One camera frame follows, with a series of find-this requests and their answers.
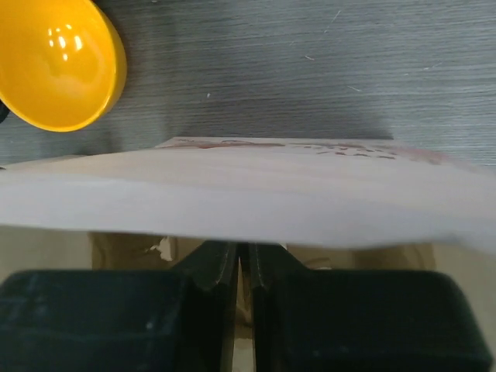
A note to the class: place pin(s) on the orange bowl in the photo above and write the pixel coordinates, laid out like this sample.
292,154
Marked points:
63,63

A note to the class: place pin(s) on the paper takeout bag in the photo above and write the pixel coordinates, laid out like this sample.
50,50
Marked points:
386,230

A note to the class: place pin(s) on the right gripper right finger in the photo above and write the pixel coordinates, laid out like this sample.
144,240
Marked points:
279,306

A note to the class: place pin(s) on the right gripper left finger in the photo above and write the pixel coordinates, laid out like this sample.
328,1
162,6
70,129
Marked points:
208,317

